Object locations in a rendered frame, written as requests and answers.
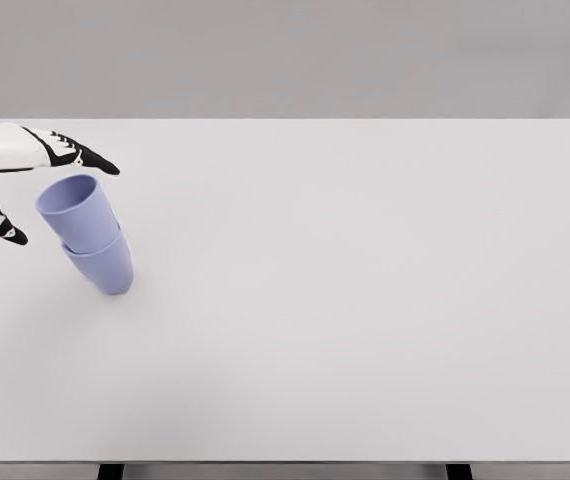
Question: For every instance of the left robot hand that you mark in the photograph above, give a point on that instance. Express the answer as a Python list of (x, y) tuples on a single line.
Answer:
[(10, 147)]

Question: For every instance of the blue plastic cup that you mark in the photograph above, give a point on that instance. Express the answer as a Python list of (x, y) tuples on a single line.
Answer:
[(77, 215), (105, 267)]

